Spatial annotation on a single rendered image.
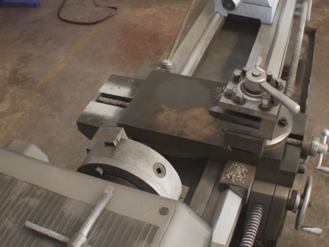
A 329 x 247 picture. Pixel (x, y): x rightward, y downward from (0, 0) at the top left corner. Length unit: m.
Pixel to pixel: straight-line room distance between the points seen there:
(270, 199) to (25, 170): 0.88
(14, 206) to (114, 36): 3.10
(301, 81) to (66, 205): 2.03
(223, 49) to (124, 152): 1.31
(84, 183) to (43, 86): 2.61
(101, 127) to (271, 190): 0.63
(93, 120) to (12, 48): 2.49
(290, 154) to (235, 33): 1.04
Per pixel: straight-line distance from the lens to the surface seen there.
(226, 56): 2.14
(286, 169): 1.41
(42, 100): 3.21
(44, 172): 0.80
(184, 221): 0.71
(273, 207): 1.48
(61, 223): 0.72
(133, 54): 3.49
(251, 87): 1.22
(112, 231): 0.69
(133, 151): 0.97
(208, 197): 1.36
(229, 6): 1.83
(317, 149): 1.49
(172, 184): 1.00
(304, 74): 2.66
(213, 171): 1.43
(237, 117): 1.24
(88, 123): 1.57
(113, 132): 1.01
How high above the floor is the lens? 1.91
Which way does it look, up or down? 43 degrees down
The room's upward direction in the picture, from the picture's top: 4 degrees counter-clockwise
